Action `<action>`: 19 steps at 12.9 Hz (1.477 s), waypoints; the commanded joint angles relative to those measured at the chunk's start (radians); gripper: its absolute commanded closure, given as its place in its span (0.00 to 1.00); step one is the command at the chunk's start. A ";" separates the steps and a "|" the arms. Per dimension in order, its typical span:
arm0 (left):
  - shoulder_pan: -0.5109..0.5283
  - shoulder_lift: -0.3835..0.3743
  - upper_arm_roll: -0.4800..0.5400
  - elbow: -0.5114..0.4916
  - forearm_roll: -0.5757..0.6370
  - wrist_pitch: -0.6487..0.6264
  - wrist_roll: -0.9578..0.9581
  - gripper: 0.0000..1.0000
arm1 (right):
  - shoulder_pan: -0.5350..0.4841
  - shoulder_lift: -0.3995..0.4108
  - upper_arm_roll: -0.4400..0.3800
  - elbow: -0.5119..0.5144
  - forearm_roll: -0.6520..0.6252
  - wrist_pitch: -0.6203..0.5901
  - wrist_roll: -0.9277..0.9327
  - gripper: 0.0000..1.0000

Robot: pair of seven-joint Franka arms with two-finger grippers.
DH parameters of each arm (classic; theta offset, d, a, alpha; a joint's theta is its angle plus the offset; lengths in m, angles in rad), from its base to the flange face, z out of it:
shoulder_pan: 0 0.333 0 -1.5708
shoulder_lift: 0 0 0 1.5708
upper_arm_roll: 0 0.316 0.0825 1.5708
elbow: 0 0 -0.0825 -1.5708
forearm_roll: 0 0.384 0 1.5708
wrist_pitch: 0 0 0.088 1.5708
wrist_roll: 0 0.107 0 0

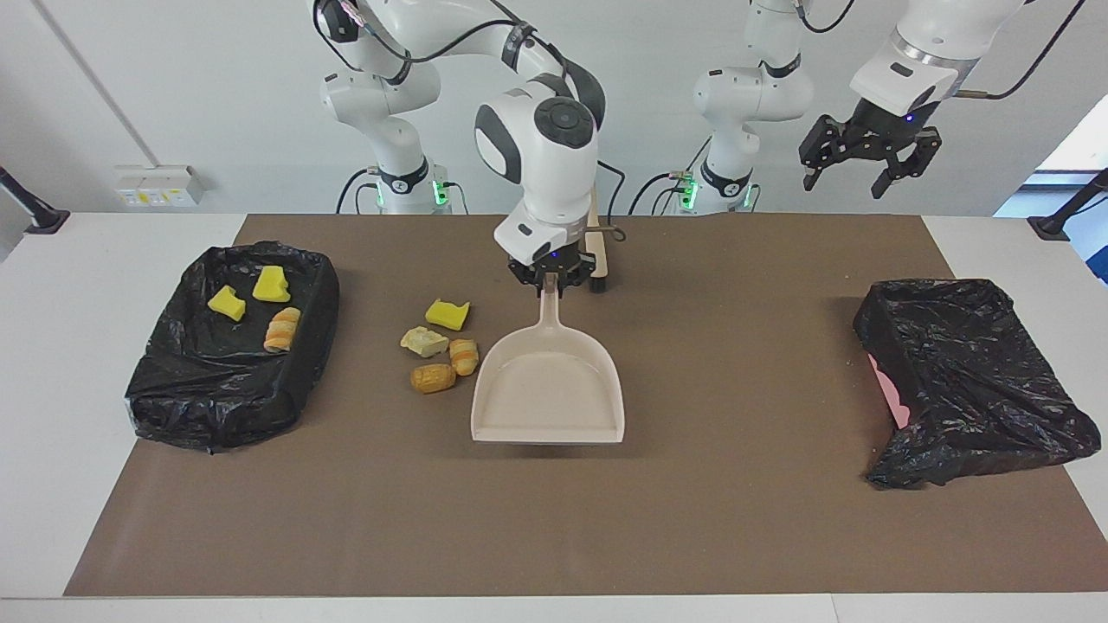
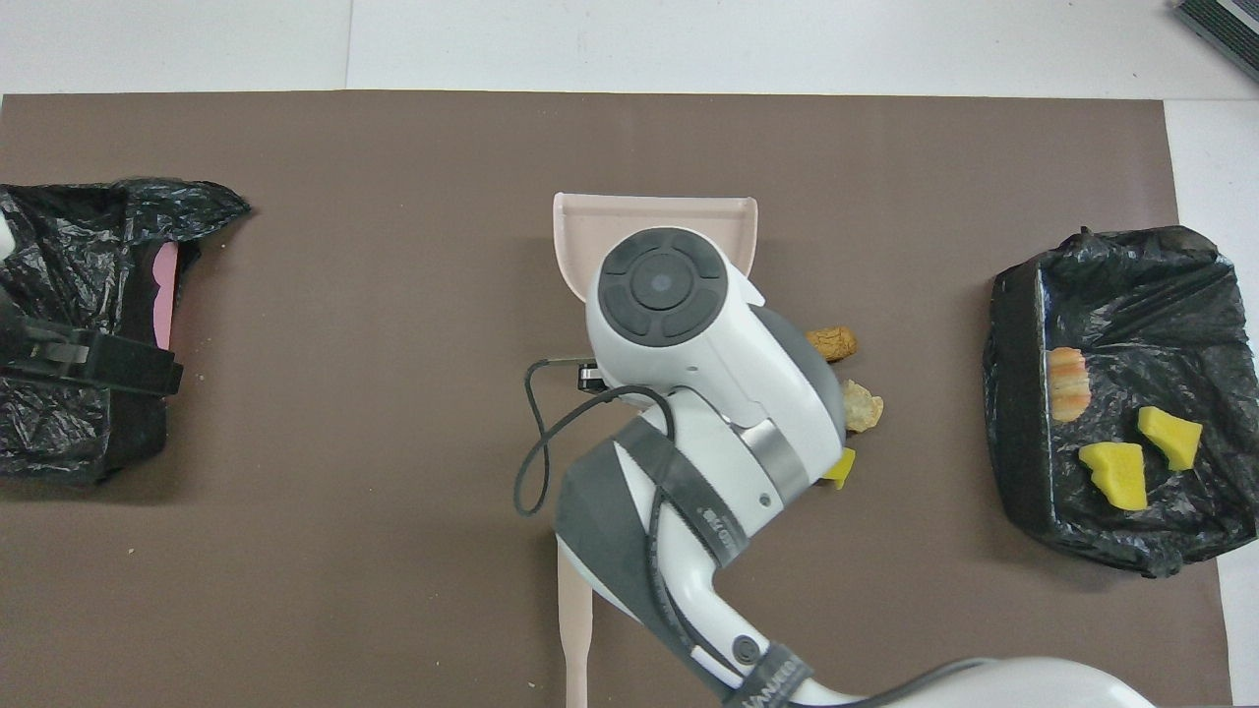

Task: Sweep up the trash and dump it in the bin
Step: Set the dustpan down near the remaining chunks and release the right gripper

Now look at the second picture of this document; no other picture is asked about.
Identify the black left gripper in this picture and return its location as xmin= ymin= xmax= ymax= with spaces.
xmin=0 ymin=313 xmax=185 ymax=397

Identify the grey ribbed device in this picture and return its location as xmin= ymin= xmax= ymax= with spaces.
xmin=1173 ymin=0 xmax=1259 ymax=85

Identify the right black-bagged bin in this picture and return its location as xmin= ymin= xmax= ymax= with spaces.
xmin=982 ymin=225 xmax=1259 ymax=579

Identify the left black-bagged bin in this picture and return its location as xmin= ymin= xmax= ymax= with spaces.
xmin=0 ymin=177 xmax=252 ymax=485

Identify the pink plastic bin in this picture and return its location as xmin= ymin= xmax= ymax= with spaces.
xmin=152 ymin=241 xmax=181 ymax=353

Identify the beige plastic dustpan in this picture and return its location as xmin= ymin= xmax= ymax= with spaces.
xmin=553 ymin=193 xmax=759 ymax=306

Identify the brown toy bread roll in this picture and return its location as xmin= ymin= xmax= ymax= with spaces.
xmin=807 ymin=325 xmax=858 ymax=363

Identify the brown table mat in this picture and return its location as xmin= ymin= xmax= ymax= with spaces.
xmin=0 ymin=90 xmax=1233 ymax=708

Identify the pale greenish toy bread chunk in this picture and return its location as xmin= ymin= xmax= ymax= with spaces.
xmin=841 ymin=381 xmax=885 ymax=434

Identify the pale toy bread striped side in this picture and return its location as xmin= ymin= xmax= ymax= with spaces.
xmin=1048 ymin=346 xmax=1092 ymax=424

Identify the black-bagged bin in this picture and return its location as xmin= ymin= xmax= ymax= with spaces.
xmin=982 ymin=225 xmax=1259 ymax=579
xmin=0 ymin=177 xmax=252 ymax=485

